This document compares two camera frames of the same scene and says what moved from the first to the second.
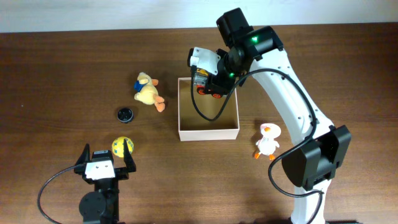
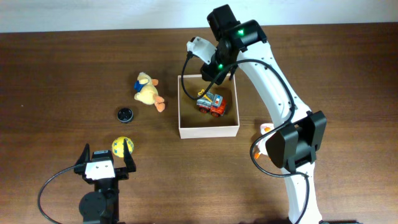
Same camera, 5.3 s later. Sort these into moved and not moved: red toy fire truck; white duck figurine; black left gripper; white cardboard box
Moved: red toy fire truck
Not moved: white cardboard box; black left gripper; white duck figurine
